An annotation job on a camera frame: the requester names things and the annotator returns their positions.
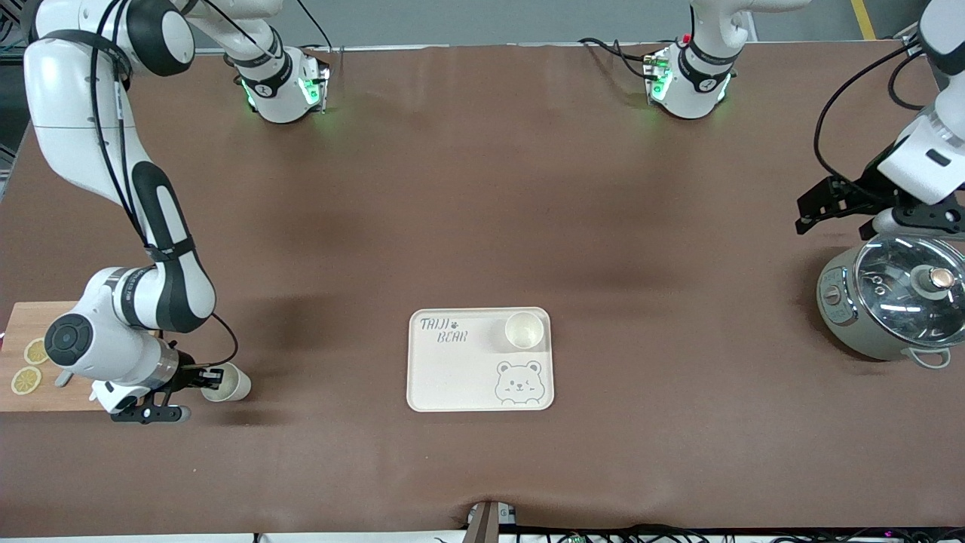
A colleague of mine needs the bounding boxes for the white IKEA cup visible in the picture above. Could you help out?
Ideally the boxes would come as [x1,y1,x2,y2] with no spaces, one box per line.
[504,311,546,351]
[201,363,253,403]

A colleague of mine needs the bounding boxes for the cream tray with bear print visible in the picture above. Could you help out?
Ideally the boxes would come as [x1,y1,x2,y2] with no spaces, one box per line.
[406,307,555,413]

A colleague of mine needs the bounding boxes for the glass pot lid with knob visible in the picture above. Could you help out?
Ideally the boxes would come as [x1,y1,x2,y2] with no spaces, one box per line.
[854,232,965,348]

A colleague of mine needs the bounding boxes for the grey-green electric cooking pot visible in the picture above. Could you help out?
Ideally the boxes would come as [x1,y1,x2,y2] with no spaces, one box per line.
[816,238,965,370]

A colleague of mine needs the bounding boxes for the bamboo cutting board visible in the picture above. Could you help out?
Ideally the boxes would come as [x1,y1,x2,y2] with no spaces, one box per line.
[0,302,115,413]

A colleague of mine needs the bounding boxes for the brown table cover mat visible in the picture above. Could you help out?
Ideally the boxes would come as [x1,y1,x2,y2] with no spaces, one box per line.
[0,41,965,538]

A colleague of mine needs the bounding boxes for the long black left arm cable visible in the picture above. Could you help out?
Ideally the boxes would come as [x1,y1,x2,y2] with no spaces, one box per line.
[813,41,925,189]

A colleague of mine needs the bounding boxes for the short black left arm cable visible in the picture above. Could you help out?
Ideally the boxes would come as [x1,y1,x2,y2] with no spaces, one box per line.
[887,45,928,112]

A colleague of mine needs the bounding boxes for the black cables at left arm base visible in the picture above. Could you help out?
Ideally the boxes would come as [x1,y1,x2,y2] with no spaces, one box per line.
[578,36,664,80]

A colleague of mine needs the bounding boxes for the camera mount at table edge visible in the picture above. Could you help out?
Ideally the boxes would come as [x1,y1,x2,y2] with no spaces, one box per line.
[464,499,519,543]

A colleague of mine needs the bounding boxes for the black cable at right arm base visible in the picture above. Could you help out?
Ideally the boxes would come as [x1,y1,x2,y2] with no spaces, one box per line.
[293,0,336,54]

